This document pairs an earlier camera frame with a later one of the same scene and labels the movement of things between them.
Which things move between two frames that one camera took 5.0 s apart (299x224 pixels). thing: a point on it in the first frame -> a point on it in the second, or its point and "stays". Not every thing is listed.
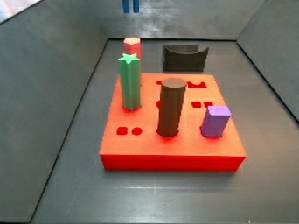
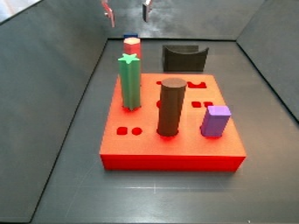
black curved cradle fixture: [183, 58] stays
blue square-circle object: [125, 6] -> [129, 36]
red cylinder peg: [132, 46] stays
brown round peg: [172, 98] stays
